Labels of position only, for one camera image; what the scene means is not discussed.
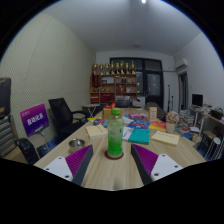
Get dark grey bag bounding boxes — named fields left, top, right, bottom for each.
left=0, top=77, right=12, bottom=119

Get flower bouquet in cup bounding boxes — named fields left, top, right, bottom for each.
left=165, top=110, right=181, bottom=134

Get pale yellow notebook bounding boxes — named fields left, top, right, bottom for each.
left=149, top=130, right=181, bottom=148

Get beige book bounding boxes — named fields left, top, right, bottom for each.
left=85, top=123, right=109, bottom=140

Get silver ribbed suitcase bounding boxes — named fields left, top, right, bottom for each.
left=0, top=114, right=18, bottom=158

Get purple sign board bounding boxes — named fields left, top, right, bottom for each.
left=19, top=103, right=51, bottom=138

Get blue printed book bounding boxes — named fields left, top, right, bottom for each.
left=127, top=119, right=151, bottom=130

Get teal book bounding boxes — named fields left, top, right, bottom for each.
left=127, top=127, right=152, bottom=146

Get black office chair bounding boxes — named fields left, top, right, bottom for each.
left=47, top=97, right=89, bottom=141

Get small white round table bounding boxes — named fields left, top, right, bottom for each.
left=81, top=103, right=102, bottom=118

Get black computer monitor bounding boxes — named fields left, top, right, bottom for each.
left=191, top=93, right=204, bottom=108

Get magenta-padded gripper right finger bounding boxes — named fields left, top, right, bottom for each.
left=130, top=143, right=184, bottom=186

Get white open book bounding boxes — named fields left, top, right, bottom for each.
left=121, top=125, right=135, bottom=142

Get flat round red coaster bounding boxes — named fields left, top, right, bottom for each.
left=103, top=149, right=125, bottom=161

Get white round stool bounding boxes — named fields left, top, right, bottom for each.
left=203, top=135, right=222, bottom=161

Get white wall air conditioner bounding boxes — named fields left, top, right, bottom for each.
left=174, top=58, right=190, bottom=73

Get orange book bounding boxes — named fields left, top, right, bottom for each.
left=147, top=120, right=168, bottom=132

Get black framed glass door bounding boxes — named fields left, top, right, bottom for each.
left=109, top=57, right=165, bottom=109

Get small orange carton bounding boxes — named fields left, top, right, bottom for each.
left=147, top=106, right=158, bottom=123

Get wooden shelf unit with trophies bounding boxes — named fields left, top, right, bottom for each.
left=89, top=60, right=138, bottom=105

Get cluttered side desk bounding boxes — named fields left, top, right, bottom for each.
left=188, top=106, right=224, bottom=158

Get yellow gift box red ribbon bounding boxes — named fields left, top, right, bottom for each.
left=101, top=103, right=117, bottom=120

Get small steel cup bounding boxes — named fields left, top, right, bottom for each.
left=68, top=138, right=86, bottom=154

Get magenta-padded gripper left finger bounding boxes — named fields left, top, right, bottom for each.
left=43, top=143, right=95, bottom=187

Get green drink bottle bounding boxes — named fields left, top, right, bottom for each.
left=106, top=107, right=125, bottom=159

